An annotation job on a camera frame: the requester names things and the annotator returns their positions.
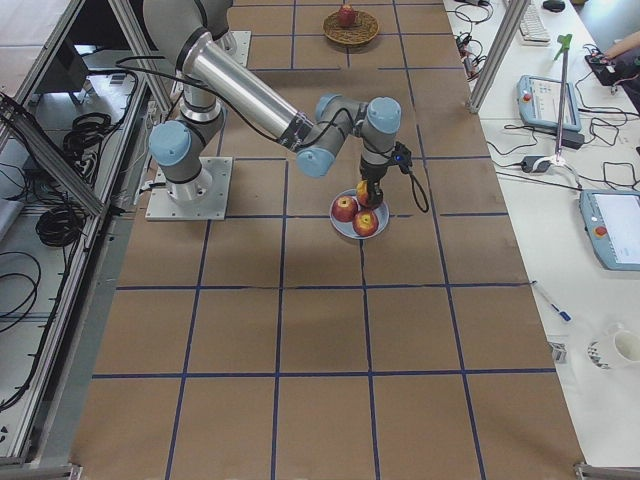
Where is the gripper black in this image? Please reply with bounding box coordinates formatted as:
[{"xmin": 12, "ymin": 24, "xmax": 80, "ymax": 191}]
[{"xmin": 359, "ymin": 159, "xmax": 388, "ymax": 206}]

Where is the red apple carried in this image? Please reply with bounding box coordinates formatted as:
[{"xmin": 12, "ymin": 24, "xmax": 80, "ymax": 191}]
[{"xmin": 356, "ymin": 180, "xmax": 370, "ymax": 208}]

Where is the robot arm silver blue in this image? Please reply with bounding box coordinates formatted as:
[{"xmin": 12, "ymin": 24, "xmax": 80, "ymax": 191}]
[{"xmin": 143, "ymin": 1, "xmax": 410, "ymax": 207}]

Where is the red apple back on plate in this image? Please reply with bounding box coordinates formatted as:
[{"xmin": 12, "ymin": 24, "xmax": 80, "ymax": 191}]
[{"xmin": 357, "ymin": 192, "xmax": 384, "ymax": 209}]

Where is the red apple on plate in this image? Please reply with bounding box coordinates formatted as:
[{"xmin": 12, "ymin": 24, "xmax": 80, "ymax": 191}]
[
  {"xmin": 357, "ymin": 192, "xmax": 384, "ymax": 209},
  {"xmin": 352, "ymin": 209, "xmax": 379, "ymax": 237},
  {"xmin": 331, "ymin": 195, "xmax": 359, "ymax": 223}
]

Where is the red apple front on plate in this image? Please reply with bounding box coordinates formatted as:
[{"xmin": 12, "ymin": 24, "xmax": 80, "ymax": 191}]
[{"xmin": 352, "ymin": 209, "xmax": 379, "ymax": 237}]

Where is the red apple left on plate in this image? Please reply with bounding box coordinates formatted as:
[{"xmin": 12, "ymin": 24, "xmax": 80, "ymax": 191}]
[{"xmin": 331, "ymin": 195, "xmax": 359, "ymax": 223}]

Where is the light blue plate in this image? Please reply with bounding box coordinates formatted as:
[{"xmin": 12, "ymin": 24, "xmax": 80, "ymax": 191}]
[{"xmin": 329, "ymin": 189, "xmax": 390, "ymax": 240}]

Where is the woven wicker basket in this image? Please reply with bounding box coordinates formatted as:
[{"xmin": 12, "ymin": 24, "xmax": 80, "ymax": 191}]
[{"xmin": 322, "ymin": 10, "xmax": 379, "ymax": 47}]

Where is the red apple in basket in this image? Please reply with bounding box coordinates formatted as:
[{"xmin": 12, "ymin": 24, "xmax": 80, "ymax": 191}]
[{"xmin": 336, "ymin": 4, "xmax": 357, "ymax": 28}]

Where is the far teach pendant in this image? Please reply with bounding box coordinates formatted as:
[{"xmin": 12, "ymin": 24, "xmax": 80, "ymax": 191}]
[{"xmin": 517, "ymin": 75, "xmax": 582, "ymax": 132}]

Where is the teach pendant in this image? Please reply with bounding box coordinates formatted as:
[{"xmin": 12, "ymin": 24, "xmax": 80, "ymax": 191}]
[
  {"xmin": 517, "ymin": 75, "xmax": 582, "ymax": 132},
  {"xmin": 579, "ymin": 190, "xmax": 639, "ymax": 271}
]

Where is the white keyboard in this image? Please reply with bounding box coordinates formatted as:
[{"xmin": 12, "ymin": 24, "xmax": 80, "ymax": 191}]
[{"xmin": 519, "ymin": 4, "xmax": 551, "ymax": 46}]

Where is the blue white pen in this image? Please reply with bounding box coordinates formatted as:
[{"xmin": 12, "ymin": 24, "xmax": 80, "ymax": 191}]
[{"xmin": 531, "ymin": 280, "xmax": 572, "ymax": 322}]

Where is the near teach pendant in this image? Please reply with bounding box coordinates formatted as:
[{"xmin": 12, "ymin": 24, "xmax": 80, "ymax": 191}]
[{"xmin": 579, "ymin": 190, "xmax": 639, "ymax": 271}]

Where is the long grabber stick green tip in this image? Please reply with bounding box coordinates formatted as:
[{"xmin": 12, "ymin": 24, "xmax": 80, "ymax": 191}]
[{"xmin": 550, "ymin": 33, "xmax": 573, "ymax": 167}]

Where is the white mug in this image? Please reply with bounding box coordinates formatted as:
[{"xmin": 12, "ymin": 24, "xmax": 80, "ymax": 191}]
[{"xmin": 587, "ymin": 323, "xmax": 639, "ymax": 370}]

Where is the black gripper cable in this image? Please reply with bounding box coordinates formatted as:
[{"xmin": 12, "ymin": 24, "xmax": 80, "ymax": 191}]
[{"xmin": 115, "ymin": 54, "xmax": 430, "ymax": 213}]

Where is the aluminium frame post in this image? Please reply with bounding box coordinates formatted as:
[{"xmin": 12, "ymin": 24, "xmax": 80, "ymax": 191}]
[{"xmin": 466, "ymin": 0, "xmax": 529, "ymax": 114}]

